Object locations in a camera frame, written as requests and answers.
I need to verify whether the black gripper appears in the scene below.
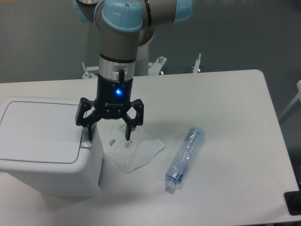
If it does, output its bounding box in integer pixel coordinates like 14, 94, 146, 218
75, 74, 144, 141

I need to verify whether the empty clear plastic bottle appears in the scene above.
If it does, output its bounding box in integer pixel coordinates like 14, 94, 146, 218
165, 127, 206, 193

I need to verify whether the white frame at right edge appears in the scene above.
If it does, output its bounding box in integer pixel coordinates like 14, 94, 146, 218
278, 81, 301, 125

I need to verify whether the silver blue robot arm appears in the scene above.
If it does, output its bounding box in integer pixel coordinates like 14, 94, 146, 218
73, 0, 193, 140

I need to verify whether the crumpled white plastic bag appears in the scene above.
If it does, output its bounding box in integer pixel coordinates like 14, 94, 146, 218
103, 123, 165, 174

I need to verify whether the black table edge clamp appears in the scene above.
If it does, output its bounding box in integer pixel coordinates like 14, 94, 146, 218
284, 191, 301, 216

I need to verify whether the white plastic trash can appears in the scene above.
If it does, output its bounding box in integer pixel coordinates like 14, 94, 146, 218
0, 97, 103, 197

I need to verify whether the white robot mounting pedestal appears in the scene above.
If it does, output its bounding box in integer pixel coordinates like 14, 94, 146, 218
81, 40, 203, 80

